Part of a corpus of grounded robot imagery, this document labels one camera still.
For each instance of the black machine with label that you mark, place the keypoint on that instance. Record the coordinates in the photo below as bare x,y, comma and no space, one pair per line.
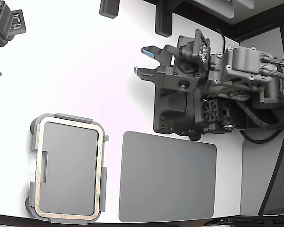
2,23

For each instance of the dark grey block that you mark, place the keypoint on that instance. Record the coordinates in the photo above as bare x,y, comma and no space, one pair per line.
108,8

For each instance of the beige rectangular adhesive frame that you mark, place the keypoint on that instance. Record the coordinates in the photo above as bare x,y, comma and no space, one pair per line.
68,215

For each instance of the grey rounded flat mat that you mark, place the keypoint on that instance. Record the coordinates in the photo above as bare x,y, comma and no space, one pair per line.
167,175

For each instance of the black upright post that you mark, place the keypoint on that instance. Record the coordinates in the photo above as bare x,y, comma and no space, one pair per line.
164,19

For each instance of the grey holder with tabs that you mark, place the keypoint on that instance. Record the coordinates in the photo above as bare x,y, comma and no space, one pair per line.
68,165

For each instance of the black diagonal bar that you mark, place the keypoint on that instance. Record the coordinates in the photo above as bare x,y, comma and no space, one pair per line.
271,179

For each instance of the black robot base with fan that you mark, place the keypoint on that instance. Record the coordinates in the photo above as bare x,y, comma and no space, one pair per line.
172,111

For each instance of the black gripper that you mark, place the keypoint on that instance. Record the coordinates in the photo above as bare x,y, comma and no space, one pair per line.
183,81

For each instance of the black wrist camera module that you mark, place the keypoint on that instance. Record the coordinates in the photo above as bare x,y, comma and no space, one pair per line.
189,52

